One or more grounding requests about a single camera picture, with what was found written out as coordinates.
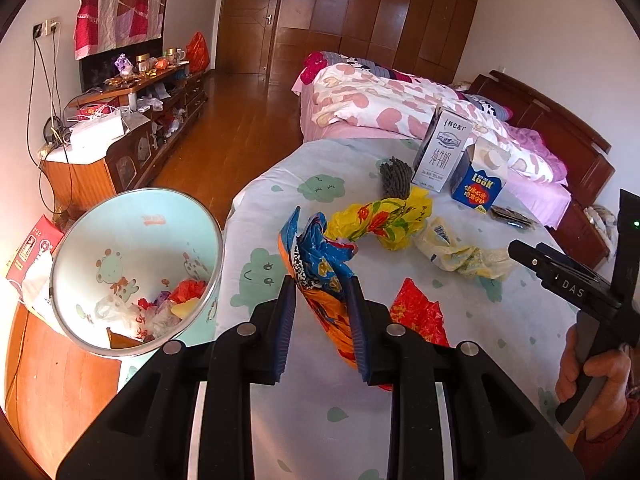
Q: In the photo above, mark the blue orange snack bag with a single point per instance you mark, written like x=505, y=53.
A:
x=320, y=270

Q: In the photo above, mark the grey knitted cloth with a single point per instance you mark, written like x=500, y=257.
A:
x=395, y=177

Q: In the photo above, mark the white plastic bag red print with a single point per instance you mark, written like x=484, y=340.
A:
x=115, y=310

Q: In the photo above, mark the black television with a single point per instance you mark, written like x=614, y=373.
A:
x=100, y=72

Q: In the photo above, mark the pale blue cartoon waste bin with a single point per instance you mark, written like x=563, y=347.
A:
x=125, y=240

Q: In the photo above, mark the person's right forearm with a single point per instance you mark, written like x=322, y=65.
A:
x=615, y=452

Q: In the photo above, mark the red cardboard box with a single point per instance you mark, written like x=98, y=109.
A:
x=30, y=245

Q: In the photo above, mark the red gold foil wrapper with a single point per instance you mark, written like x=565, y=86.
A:
x=417, y=312

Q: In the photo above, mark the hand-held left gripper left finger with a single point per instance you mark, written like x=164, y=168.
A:
x=286, y=332

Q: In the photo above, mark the purple plastic wrap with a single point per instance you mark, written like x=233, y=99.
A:
x=124, y=65

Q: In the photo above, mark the dark flat snack packet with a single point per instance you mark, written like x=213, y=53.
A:
x=512, y=217

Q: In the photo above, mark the brown cardboard piece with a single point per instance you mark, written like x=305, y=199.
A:
x=122, y=341

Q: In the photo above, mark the wooden nightstand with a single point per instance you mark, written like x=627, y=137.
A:
x=580, y=235

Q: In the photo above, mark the red white patchwork cloth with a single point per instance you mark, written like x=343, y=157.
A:
x=120, y=20

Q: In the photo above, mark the white milk carton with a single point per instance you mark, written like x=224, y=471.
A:
x=442, y=155

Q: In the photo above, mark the bed with pink quilt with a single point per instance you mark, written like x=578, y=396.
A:
x=540, y=195

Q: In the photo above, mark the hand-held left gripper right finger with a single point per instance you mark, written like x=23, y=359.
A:
x=359, y=332

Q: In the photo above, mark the person's right hand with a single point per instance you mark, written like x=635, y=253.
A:
x=607, y=385

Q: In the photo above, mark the white mug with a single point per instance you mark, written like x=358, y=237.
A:
x=180, y=55

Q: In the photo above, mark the white wall socket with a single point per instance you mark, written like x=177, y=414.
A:
x=46, y=27

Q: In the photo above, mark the wooden bed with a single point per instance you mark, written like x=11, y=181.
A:
x=550, y=115

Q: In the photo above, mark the grey crumpled clothes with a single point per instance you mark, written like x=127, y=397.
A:
x=602, y=225

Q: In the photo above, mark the yellow floral plastic bag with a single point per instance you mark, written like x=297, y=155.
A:
x=385, y=220

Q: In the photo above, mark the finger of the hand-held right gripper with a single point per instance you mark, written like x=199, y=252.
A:
x=527, y=257

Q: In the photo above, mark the white box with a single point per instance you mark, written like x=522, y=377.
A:
x=97, y=130

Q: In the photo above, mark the pink heart-print quilt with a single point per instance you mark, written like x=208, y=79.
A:
x=380, y=105

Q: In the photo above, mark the orange red plastic bag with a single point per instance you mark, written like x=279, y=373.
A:
x=198, y=52

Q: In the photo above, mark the brown wooden wardrobe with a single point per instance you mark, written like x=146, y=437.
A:
x=380, y=10

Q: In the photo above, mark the wooden television cabinet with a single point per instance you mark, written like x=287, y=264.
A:
x=125, y=155

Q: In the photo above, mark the pale crumpled plastic bag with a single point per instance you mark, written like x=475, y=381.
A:
x=450, y=250

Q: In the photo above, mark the blue milk carton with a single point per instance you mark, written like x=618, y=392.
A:
x=477, y=180

